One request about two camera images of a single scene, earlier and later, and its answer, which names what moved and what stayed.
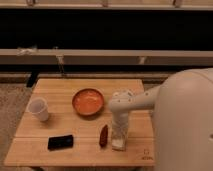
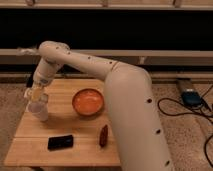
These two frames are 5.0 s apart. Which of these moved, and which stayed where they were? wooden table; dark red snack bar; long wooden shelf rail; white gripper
Moved: white gripper
Stayed: wooden table; long wooden shelf rail; dark red snack bar
